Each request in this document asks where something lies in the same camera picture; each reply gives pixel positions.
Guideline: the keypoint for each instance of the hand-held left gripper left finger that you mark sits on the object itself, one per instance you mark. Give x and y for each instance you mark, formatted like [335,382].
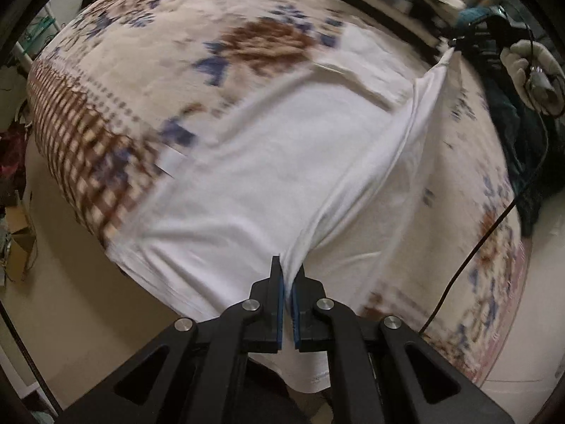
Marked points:
[277,309]

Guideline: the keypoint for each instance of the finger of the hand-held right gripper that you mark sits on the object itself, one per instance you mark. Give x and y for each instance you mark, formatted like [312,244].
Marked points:
[461,43]

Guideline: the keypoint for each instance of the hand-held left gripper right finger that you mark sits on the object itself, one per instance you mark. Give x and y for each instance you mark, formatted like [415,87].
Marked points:
[296,313]

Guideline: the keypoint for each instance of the white t-shirt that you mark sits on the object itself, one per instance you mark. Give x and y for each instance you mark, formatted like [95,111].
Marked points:
[265,163]

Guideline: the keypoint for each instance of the person's right hand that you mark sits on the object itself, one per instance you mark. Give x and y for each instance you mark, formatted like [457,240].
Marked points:
[521,64]

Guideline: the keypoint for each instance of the teal plush blanket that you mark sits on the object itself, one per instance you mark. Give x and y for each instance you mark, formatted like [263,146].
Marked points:
[516,141]

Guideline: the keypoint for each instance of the cardboard box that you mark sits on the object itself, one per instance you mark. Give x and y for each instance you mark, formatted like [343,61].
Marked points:
[22,243]

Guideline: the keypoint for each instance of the floral bed sheet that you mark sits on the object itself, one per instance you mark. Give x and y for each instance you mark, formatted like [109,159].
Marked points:
[176,31]

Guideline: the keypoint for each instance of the dark red cloth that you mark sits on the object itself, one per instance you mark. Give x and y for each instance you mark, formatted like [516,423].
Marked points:
[11,159]

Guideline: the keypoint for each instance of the white shelf rack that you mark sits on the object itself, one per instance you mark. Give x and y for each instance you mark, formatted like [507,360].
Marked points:
[37,31]

